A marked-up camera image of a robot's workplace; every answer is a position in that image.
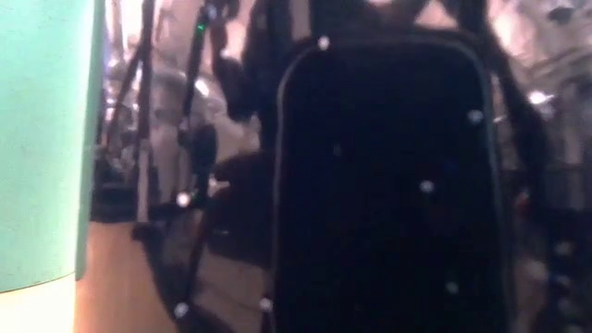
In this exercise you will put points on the dark navy enamel mug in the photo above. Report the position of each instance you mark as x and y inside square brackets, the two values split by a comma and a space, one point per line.
[393, 208]

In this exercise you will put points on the teal plastic cup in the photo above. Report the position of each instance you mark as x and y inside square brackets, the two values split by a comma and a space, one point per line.
[41, 139]

